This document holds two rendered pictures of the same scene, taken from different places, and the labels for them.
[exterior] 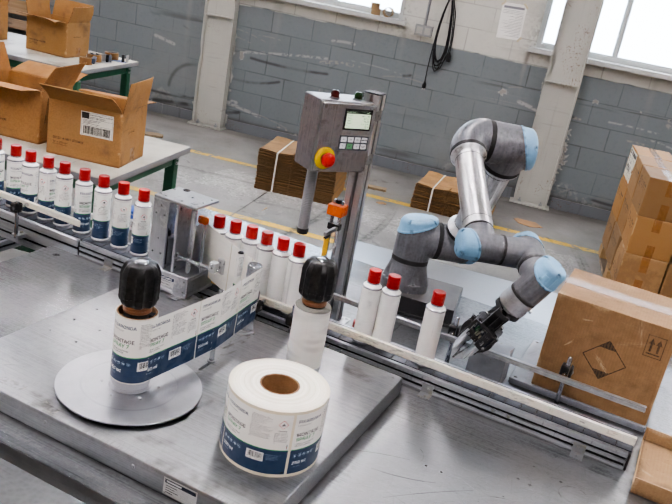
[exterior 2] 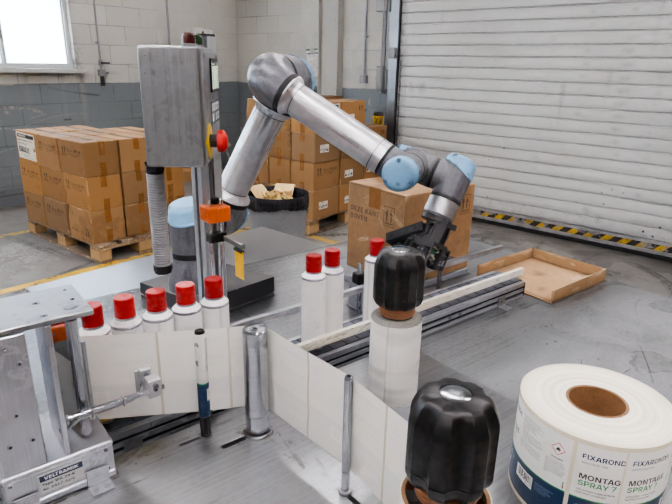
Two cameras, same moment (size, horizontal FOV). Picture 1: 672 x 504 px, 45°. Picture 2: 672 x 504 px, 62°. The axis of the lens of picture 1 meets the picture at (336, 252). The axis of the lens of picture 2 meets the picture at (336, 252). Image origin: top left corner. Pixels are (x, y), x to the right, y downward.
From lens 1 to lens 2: 164 cm
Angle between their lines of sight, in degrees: 58
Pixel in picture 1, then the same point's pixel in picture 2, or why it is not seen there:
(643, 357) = (460, 216)
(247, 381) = (603, 428)
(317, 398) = (622, 380)
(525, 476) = (542, 339)
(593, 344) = not seen: hidden behind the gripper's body
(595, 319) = not seen: hidden behind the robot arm
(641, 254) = (102, 208)
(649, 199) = (89, 162)
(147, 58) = not seen: outside the picture
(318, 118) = (198, 79)
